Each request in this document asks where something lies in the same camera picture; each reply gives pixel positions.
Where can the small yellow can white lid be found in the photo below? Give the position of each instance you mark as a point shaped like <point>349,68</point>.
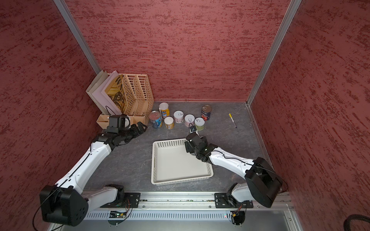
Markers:
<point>169,122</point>

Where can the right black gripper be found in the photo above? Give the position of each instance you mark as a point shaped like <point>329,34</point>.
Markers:
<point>189,147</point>

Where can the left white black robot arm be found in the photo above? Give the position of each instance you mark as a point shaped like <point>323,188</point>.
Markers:
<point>66,203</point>

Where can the aluminium front rail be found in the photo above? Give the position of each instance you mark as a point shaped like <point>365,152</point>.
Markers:
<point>200,201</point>

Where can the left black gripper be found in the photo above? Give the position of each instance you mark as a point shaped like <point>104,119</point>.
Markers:
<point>137,133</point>

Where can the dark red labelled can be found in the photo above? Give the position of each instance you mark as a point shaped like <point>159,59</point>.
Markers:
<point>206,112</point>

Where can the small green can white lid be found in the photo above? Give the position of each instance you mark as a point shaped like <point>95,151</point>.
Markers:
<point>199,123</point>

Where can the white perforated plastic basket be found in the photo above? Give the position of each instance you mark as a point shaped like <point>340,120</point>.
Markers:
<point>172,164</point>

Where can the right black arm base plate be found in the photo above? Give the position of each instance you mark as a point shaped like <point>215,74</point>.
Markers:
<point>225,200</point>

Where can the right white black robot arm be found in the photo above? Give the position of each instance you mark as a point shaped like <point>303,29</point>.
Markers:
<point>262,184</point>

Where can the blue labelled can left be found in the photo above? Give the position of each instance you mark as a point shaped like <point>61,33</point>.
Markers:
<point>155,119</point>

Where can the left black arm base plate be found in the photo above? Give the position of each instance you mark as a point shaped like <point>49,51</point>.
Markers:
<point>130,200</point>

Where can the yellow labelled tall can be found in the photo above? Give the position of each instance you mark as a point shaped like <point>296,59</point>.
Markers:
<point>164,110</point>

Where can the small pink can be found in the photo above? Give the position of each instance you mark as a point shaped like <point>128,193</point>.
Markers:
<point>178,117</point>
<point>189,119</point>

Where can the small pink can middle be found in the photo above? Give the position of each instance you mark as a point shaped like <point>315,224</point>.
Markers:
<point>189,119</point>

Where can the small pink can rear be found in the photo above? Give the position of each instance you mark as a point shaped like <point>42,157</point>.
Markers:
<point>178,117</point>

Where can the brown patterned magazine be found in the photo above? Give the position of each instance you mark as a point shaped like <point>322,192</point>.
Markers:
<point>115,92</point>

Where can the beige plastic file organizer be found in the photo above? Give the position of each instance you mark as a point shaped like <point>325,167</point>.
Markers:
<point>139,99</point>

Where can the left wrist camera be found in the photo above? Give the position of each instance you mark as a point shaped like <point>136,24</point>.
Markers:
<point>118,124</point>

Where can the yellow white marker pen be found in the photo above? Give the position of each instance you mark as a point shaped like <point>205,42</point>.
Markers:
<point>232,119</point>

